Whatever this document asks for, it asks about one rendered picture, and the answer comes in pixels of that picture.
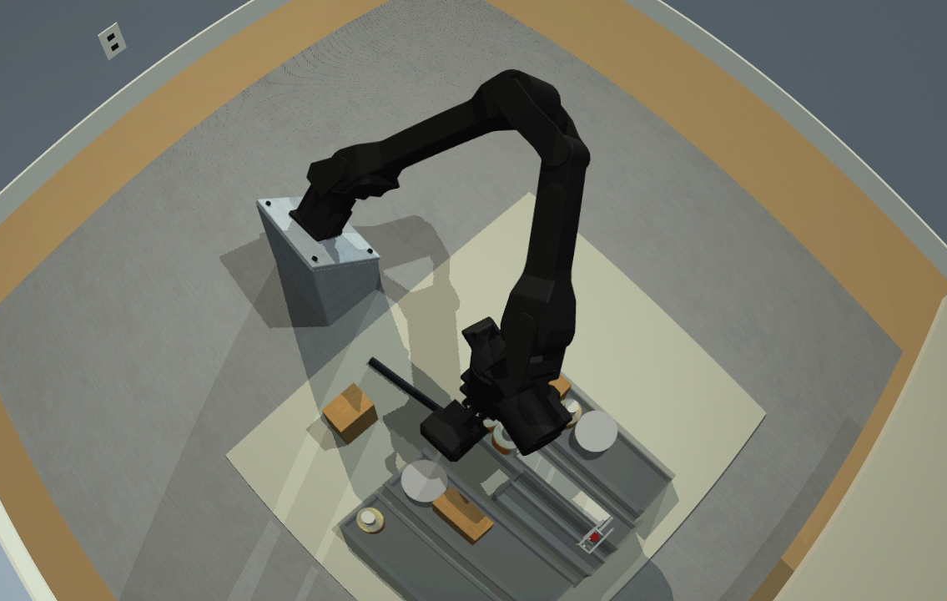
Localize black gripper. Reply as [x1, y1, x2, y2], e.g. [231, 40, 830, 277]
[420, 367, 499, 462]

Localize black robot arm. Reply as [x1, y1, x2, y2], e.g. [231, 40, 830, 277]
[289, 69, 591, 456]

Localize black cylinder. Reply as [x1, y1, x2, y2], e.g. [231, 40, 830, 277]
[369, 357, 440, 411]

